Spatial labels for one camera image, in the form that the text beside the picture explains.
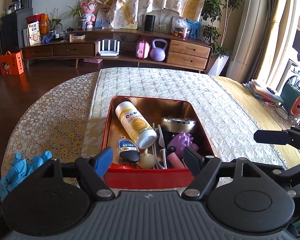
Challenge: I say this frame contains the pink tube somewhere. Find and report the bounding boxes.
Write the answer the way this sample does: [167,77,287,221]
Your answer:
[167,152,185,169]

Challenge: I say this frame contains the purple spiky toy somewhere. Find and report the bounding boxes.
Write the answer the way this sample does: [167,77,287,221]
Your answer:
[167,132,199,159]

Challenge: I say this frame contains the black white small bottle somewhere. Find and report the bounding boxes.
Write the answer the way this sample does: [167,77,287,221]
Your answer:
[117,136,140,164]

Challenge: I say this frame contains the white sunglasses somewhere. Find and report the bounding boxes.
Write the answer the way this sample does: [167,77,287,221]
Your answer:
[152,123,168,170]

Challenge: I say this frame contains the beige garlic shaped toy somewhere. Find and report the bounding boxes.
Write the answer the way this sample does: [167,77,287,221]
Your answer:
[138,148,156,169]

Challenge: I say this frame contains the gold round tin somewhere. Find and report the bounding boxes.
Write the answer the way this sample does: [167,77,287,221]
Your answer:
[160,116,197,133]

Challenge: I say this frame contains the white yellow bottle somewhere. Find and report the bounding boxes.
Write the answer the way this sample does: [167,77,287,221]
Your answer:
[115,101,157,150]

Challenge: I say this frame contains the red metal tin box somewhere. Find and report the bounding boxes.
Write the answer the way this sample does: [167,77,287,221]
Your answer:
[102,96,213,190]

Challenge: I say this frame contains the red paper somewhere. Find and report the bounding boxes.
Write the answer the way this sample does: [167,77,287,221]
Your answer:
[110,163,136,170]

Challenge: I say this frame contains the yellow table runner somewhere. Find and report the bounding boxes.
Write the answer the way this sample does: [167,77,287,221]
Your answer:
[213,76,300,167]

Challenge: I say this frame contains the round coaster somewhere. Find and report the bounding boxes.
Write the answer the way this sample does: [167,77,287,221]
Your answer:
[276,107,288,120]

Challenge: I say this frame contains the white quilted table mat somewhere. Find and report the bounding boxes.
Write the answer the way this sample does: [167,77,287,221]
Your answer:
[82,68,286,167]

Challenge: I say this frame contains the green orange tissue box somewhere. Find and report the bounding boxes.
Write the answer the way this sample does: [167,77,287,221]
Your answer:
[280,83,300,118]

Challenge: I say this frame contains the stack of books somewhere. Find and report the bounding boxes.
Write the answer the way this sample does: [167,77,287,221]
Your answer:
[243,80,283,103]

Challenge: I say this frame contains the blue glove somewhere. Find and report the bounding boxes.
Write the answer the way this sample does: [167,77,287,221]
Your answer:
[0,151,52,201]

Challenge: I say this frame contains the white standing air conditioner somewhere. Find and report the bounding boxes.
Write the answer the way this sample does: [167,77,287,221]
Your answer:
[226,0,268,82]

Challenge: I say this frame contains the white router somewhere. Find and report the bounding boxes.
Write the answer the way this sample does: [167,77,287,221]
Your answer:
[97,40,120,57]

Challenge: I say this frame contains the purple kettlebell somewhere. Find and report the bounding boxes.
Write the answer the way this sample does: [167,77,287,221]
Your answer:
[150,38,168,62]

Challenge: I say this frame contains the wooden tv cabinet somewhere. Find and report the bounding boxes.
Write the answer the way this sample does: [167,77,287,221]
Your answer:
[20,29,212,72]

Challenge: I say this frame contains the orange gift bag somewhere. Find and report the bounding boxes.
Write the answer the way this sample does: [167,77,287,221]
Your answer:
[0,51,24,75]

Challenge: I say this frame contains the tall green plant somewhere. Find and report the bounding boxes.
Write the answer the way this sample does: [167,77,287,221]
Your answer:
[200,0,244,76]

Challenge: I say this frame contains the bag of fruit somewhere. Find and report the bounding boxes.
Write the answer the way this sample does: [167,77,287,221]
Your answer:
[171,17,190,38]

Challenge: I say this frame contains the snack box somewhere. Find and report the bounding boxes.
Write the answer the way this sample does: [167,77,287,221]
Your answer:
[27,21,40,46]

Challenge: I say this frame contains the black speaker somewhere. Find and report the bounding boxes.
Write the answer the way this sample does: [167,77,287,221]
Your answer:
[143,15,155,32]

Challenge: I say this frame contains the pink plush doll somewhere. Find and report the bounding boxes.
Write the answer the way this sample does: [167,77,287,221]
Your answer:
[81,0,97,29]

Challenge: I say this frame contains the black cabinet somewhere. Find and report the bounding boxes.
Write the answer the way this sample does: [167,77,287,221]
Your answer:
[0,8,33,54]

